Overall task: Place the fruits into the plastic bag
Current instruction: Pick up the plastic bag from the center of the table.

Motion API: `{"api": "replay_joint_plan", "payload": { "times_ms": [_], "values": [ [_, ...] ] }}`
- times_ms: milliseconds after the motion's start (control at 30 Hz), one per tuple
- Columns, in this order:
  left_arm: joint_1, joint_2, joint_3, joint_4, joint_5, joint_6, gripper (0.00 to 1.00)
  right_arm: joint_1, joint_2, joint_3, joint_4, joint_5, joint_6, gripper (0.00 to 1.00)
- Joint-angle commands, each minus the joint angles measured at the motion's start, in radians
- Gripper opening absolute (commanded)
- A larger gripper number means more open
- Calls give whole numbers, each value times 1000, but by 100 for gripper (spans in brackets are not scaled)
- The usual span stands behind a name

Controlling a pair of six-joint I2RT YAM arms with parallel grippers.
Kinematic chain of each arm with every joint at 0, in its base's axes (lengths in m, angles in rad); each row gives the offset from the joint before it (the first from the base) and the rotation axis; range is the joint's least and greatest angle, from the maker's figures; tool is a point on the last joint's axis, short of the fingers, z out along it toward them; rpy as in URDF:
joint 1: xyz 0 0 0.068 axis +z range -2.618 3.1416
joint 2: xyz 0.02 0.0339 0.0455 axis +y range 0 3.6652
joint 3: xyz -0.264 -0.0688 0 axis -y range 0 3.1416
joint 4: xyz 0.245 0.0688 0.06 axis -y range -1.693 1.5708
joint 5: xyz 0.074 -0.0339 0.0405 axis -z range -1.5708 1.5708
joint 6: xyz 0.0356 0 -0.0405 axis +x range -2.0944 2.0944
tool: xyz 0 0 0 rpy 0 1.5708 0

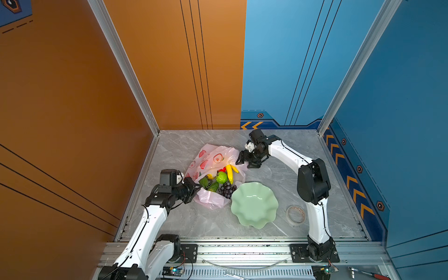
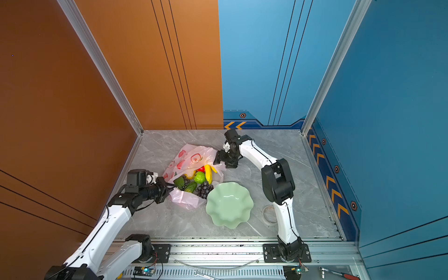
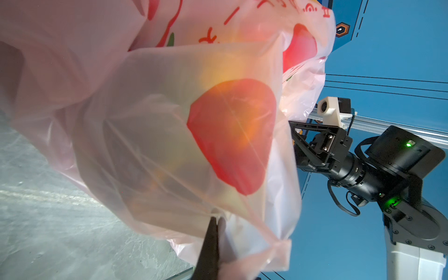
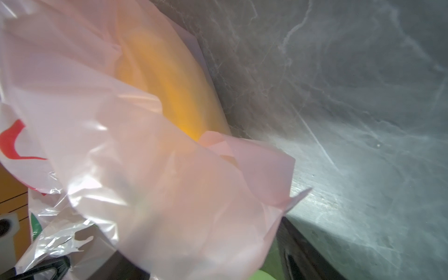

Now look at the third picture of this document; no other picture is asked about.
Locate pink printed plastic bag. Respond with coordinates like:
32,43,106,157
1,1,336,280

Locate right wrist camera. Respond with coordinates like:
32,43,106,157
317,97,354,129

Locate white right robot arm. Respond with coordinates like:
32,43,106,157
289,121,448,280

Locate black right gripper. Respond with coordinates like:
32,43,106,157
289,121,387,201

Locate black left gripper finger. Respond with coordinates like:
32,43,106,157
191,217,219,280

